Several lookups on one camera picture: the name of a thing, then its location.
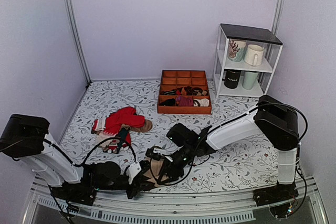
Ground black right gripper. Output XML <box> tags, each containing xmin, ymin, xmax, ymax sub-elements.
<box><xmin>158</xmin><ymin>144</ymin><xmax>196</xmax><ymax>186</ymax></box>

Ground striped beige knitted sock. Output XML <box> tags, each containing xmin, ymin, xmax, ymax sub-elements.
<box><xmin>144</xmin><ymin>158</ymin><xmax>164</xmax><ymax>188</ymax></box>

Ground orange wooden divider box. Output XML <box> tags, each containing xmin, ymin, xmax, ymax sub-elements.
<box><xmin>157</xmin><ymin>70</ymin><xmax>212</xmax><ymax>114</ymax></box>

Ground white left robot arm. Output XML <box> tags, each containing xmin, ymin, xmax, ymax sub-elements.
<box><xmin>1</xmin><ymin>114</ymin><xmax>155</xmax><ymax>205</ymax></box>

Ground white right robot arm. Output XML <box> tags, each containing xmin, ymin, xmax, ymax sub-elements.
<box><xmin>146</xmin><ymin>95</ymin><xmax>303</xmax><ymax>201</ymax></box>

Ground black striped socks in box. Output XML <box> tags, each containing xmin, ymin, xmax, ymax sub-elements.
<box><xmin>159</xmin><ymin>89</ymin><xmax>176</xmax><ymax>106</ymax></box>

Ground purple socks in box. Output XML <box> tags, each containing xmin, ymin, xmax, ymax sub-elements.
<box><xmin>176</xmin><ymin>95</ymin><xmax>194</xmax><ymax>106</ymax></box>

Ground dark brown socks in box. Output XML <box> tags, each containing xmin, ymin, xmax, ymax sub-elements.
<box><xmin>176</xmin><ymin>86</ymin><xmax>208</xmax><ymax>96</ymax></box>

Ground white brown socks in box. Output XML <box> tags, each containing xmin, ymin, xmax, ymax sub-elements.
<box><xmin>193</xmin><ymin>98</ymin><xmax>210</xmax><ymax>107</ymax></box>

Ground brown sock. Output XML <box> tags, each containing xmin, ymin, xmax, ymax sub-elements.
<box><xmin>121</xmin><ymin>120</ymin><xmax>153</xmax><ymax>133</ymax></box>

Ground red sock pile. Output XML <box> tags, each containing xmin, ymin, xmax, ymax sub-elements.
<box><xmin>91</xmin><ymin>106</ymin><xmax>145</xmax><ymax>143</ymax></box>

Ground floral patterned table cloth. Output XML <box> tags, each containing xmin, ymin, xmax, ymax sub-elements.
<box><xmin>60</xmin><ymin>80</ymin><xmax>278</xmax><ymax>194</ymax></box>

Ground black tumbler cup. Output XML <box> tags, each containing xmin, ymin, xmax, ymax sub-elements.
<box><xmin>224</xmin><ymin>69</ymin><xmax>241</xmax><ymax>89</ymax></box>

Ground pale green tumbler cup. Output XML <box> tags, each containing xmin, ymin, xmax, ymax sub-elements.
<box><xmin>242</xmin><ymin>71</ymin><xmax>259</xmax><ymax>90</ymax></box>

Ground floral patterned mug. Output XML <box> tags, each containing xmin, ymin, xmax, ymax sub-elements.
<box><xmin>228</xmin><ymin>39</ymin><xmax>246</xmax><ymax>62</ymax></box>

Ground white shelf black top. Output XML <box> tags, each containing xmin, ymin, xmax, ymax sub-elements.
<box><xmin>213</xmin><ymin>24</ymin><xmax>283</xmax><ymax>98</ymax></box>

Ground white ceramic mug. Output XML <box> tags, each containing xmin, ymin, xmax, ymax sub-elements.
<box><xmin>244</xmin><ymin>44</ymin><xmax>265</xmax><ymax>67</ymax></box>

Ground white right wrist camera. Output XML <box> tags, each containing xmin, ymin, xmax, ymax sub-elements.
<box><xmin>153</xmin><ymin>148</ymin><xmax>166</xmax><ymax>155</ymax></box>

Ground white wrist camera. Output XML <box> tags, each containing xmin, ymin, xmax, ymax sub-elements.
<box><xmin>153</xmin><ymin>148</ymin><xmax>166</xmax><ymax>155</ymax></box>
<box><xmin>126</xmin><ymin>162</ymin><xmax>142</xmax><ymax>185</ymax></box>

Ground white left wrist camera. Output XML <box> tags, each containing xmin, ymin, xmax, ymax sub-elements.
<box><xmin>126</xmin><ymin>162</ymin><xmax>142</xmax><ymax>185</ymax></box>

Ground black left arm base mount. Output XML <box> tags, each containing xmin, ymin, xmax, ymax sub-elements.
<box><xmin>51</xmin><ymin>186</ymin><xmax>97</xmax><ymax>206</ymax></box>

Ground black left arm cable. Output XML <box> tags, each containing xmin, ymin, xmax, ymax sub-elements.
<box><xmin>0</xmin><ymin>136</ymin><xmax>137</xmax><ymax>168</ymax></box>

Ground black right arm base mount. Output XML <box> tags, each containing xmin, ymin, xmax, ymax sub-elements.
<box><xmin>253</xmin><ymin>182</ymin><xmax>299</xmax><ymax>206</ymax></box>

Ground left aluminium corner post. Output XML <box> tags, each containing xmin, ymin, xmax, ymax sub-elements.
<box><xmin>64</xmin><ymin>0</ymin><xmax>92</xmax><ymax>86</ymax></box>

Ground aluminium corner post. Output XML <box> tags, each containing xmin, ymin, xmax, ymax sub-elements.
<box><xmin>64</xmin><ymin>0</ymin><xmax>92</xmax><ymax>86</ymax></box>
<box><xmin>271</xmin><ymin>0</ymin><xmax>285</xmax><ymax>35</ymax></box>

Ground right aluminium corner post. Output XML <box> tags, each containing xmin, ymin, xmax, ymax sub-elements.
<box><xmin>271</xmin><ymin>0</ymin><xmax>285</xmax><ymax>35</ymax></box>

